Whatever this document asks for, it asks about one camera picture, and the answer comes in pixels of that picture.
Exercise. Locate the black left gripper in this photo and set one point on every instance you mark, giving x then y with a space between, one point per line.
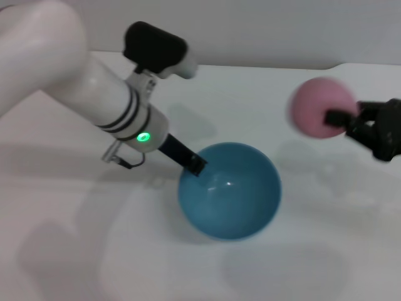
175 152

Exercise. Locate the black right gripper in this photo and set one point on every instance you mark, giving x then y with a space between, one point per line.
388 131

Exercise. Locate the pink toy peach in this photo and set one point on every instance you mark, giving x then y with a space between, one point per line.
313 100

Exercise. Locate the blue plastic bowl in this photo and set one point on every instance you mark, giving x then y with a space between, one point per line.
232 200

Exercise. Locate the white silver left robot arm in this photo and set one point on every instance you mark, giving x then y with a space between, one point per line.
62 72

